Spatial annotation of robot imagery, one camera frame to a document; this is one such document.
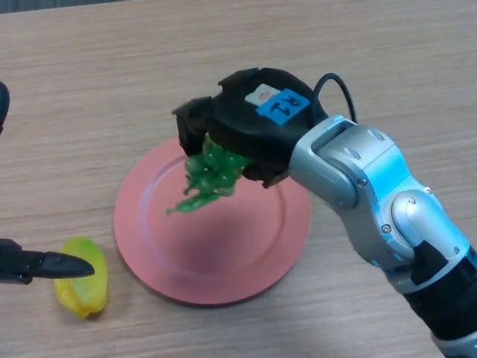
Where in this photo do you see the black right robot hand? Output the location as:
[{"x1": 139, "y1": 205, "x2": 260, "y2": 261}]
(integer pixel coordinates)
[{"x1": 171, "y1": 66, "x2": 325, "y2": 189}]

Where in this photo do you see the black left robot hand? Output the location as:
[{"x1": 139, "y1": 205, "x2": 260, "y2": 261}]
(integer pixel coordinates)
[{"x1": 0, "y1": 81, "x2": 95, "y2": 285}]

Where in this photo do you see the green grapes bunch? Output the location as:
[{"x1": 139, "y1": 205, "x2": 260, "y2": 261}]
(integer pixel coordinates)
[{"x1": 166, "y1": 134, "x2": 250, "y2": 216}]

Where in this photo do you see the pink round plate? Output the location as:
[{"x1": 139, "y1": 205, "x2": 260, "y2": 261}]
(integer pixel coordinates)
[{"x1": 113, "y1": 138, "x2": 312, "y2": 307}]

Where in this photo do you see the yellow green starfruit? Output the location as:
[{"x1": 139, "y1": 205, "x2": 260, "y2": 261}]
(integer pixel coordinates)
[{"x1": 54, "y1": 236, "x2": 109, "y2": 320}]

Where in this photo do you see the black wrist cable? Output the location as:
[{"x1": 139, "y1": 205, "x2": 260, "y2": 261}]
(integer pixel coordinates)
[{"x1": 312, "y1": 72, "x2": 358, "y2": 126}]

